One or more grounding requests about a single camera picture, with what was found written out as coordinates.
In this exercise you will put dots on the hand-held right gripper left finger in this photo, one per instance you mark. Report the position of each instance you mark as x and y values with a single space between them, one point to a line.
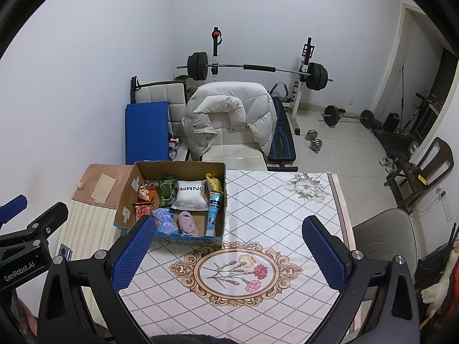
133 254

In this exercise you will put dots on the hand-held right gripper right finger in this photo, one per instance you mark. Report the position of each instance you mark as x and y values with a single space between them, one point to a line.
324 254

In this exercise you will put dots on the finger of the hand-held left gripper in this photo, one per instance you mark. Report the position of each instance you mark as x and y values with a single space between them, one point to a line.
50 222
12 208

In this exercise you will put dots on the red snack packet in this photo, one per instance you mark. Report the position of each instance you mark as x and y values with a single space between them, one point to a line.
143 209

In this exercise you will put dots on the blue soft packet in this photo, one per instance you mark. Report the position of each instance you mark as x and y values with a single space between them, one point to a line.
165 220

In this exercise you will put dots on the mauve socks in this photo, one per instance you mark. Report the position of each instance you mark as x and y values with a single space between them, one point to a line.
187 224

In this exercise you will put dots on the orange snack packet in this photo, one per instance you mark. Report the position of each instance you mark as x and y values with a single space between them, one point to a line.
147 193

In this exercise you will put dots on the green snack packet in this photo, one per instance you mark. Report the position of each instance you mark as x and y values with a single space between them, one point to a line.
165 191

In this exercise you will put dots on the white soft packet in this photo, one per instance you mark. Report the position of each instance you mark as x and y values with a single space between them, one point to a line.
190 195

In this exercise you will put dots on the long blue yellow packet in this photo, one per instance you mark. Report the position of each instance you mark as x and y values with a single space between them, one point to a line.
214 211

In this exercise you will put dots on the cardboard box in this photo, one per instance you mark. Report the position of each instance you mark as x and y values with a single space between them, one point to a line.
172 170

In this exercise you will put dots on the clear bag with yellow item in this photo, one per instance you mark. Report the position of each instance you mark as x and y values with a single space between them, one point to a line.
212 182

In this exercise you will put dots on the small blue device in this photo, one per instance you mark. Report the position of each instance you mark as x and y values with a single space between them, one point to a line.
65 252

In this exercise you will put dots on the brown cardboard sheet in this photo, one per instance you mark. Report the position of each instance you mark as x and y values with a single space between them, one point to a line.
89 179

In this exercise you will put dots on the tan paper piece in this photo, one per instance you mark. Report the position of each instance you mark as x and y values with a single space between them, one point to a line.
103 186

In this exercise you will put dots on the grey shell chair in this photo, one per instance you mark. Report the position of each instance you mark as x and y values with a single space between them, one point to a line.
387 229

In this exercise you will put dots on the dark fuzzy cloth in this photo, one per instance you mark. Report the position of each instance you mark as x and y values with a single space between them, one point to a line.
190 339

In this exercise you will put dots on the chrome dumbbell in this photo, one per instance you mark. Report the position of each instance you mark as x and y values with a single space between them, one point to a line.
311 135
317 146

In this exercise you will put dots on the white shoe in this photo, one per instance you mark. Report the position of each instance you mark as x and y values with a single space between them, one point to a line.
391 167
384 161

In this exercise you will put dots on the black antenna device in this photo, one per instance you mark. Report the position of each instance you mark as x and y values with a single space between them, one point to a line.
435 261

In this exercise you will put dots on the red white small box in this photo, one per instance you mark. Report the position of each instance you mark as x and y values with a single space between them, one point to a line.
175 145

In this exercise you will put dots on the white goose plush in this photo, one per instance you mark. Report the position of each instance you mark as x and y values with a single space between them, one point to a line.
441 290

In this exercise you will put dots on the black blue weight bench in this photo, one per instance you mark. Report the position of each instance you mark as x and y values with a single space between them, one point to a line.
283 139

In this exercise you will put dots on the blue folded mat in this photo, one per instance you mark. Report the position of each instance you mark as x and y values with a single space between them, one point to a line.
147 132

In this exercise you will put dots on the cream leather chair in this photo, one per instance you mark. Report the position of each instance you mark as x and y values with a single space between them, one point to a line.
233 154

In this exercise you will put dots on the short barbell with black plates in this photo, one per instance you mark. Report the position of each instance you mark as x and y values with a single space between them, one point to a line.
330 115

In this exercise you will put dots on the black speaker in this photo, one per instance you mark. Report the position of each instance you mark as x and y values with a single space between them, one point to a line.
391 122

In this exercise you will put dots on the dark wooden chair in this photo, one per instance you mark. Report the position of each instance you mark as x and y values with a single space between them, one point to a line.
439 154

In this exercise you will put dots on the cream padded panel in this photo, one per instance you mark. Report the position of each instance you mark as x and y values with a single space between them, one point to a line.
161 93

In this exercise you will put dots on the white barbell rack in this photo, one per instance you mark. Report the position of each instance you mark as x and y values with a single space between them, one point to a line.
298 91

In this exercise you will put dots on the black exercise machine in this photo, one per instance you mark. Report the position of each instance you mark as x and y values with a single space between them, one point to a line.
419 114

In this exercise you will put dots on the white puffer jacket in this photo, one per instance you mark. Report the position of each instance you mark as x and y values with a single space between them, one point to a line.
229 104

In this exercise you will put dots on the long barbell with black plates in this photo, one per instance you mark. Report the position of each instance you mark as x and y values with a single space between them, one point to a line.
258 67

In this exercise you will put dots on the white wall socket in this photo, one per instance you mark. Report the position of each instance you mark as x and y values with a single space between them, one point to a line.
446 204

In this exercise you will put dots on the black metal bar frame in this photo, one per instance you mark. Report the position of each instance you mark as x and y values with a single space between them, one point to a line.
134 87

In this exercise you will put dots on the cream door frame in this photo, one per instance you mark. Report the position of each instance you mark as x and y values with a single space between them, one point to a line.
394 61

